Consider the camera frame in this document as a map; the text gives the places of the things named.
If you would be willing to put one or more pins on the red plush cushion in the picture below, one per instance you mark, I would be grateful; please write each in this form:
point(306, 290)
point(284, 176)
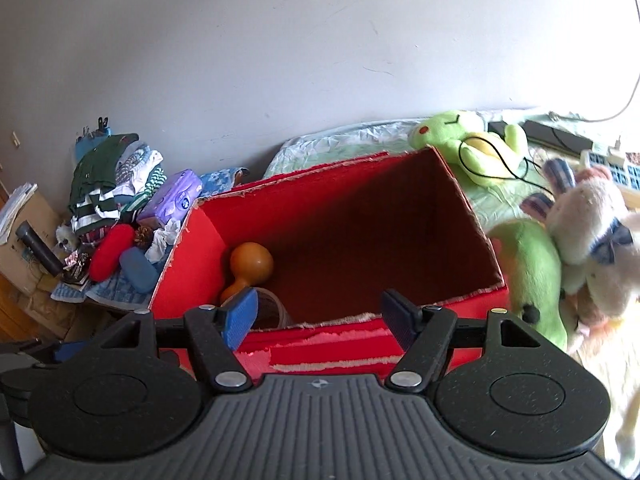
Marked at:
point(110, 252)

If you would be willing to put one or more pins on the stack of white papers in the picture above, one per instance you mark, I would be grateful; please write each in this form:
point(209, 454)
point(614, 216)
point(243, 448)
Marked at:
point(15, 205)

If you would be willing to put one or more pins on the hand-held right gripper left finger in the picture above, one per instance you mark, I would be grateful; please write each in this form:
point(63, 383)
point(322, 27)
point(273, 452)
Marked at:
point(242, 317)

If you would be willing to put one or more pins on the light green bed sheet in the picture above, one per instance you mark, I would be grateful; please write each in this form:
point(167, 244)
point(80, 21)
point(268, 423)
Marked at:
point(350, 142)

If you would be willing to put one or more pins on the blue glasses case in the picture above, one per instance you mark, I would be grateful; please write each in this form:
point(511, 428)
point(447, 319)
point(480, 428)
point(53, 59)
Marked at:
point(139, 269)

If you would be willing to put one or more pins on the black flat box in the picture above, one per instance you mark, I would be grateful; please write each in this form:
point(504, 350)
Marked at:
point(555, 136)

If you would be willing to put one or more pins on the brown cardboard box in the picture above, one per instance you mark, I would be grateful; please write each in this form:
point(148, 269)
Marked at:
point(25, 255)

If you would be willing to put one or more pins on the white rabbit plush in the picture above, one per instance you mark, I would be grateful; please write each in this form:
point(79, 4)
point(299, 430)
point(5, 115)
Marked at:
point(580, 230)

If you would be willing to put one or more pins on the small white toy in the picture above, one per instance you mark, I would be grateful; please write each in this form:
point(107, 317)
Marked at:
point(66, 239)

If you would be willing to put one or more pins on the orange wooden gourd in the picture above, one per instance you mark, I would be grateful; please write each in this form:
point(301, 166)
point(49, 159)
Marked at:
point(250, 262)

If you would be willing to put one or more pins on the pile of folded clothes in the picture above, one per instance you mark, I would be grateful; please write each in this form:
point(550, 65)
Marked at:
point(100, 165)

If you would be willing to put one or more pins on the red cardboard box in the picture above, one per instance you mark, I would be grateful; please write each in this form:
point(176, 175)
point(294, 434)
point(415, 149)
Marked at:
point(350, 240)

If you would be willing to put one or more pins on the large green plush toy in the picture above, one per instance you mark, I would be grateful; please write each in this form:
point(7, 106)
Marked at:
point(530, 270)

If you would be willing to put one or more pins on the purple tissue packet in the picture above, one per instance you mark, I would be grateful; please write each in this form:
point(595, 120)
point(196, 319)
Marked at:
point(170, 200)

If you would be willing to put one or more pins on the blue holder with clips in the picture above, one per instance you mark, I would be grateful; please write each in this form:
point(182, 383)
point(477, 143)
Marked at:
point(92, 140)

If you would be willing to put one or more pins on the green frog plush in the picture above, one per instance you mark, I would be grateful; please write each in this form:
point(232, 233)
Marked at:
point(450, 127)

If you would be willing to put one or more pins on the white wall switch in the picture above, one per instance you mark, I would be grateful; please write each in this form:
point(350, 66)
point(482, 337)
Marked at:
point(15, 139)

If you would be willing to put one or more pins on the blue patterned cloth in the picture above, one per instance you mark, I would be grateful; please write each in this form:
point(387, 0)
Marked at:
point(220, 180)

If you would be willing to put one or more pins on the black flashlight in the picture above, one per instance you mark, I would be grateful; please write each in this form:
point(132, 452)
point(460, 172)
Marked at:
point(37, 249)

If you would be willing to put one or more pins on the blue checked cloth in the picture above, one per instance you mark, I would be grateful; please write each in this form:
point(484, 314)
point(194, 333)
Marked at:
point(112, 295)

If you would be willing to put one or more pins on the cream fluffy blanket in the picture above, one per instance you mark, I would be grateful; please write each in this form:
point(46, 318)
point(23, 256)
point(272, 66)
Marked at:
point(617, 385)

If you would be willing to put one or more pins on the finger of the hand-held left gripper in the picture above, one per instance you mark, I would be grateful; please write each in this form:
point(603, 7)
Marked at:
point(67, 351)

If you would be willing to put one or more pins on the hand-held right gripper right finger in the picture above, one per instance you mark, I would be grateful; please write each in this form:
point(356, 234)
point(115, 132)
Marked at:
point(397, 320)

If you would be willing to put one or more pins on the brown pinecone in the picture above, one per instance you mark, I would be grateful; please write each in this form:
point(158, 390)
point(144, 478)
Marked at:
point(145, 236)

